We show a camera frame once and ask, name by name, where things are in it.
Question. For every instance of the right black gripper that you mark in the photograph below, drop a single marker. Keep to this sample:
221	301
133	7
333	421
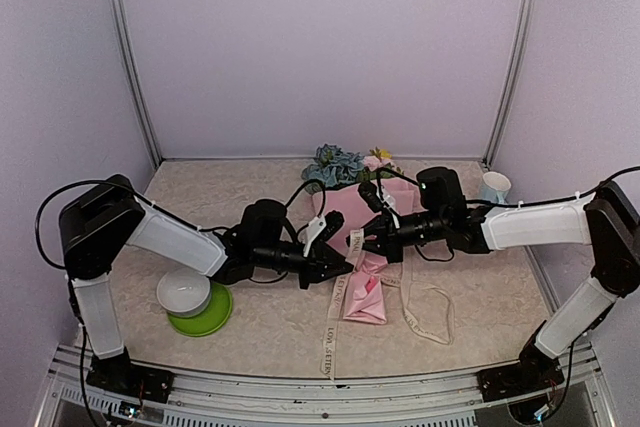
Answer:
387	241

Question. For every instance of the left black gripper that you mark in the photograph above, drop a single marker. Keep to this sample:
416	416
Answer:
318	268

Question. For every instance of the pink wrapping paper sheet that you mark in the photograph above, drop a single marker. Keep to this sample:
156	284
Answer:
362	297

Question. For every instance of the pale pink fake flower stem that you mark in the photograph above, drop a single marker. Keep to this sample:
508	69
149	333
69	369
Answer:
372	164

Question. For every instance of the yellow fake flower stem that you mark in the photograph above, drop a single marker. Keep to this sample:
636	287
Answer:
381	153

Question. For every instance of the blue fake flower bunch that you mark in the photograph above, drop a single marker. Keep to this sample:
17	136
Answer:
334	167

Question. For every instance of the beige printed ribbon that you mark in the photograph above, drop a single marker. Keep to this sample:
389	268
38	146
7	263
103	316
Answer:
403	283

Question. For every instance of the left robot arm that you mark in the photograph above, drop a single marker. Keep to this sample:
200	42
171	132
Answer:
145	283

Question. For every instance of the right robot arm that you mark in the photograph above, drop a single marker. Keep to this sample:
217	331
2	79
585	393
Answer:
597	228

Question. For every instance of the light blue mug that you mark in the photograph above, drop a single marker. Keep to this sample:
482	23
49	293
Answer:
495	187

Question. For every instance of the green plastic plate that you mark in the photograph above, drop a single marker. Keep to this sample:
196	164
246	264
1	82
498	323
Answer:
211	319

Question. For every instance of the white ceramic bowl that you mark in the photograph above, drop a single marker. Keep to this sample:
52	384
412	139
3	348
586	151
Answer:
183	293

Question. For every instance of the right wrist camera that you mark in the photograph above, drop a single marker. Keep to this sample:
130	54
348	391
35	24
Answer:
379	201

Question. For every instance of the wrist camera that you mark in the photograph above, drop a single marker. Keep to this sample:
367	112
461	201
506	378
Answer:
321	229
379	201

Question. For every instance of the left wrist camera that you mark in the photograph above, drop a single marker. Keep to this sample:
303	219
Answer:
321	229

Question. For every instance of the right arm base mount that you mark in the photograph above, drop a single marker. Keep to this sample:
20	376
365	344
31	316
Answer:
516	379

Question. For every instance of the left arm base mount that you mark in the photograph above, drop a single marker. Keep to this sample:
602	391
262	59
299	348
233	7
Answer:
132	380

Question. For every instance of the front aluminium rail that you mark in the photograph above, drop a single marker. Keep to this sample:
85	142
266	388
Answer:
201	398

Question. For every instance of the right aluminium frame post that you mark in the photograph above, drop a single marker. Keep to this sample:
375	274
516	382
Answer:
516	58

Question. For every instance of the aluminium frame post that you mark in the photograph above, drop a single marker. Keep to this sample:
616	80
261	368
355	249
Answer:
516	58
141	111

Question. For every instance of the left aluminium frame post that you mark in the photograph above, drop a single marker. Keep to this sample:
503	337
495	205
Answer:
141	111

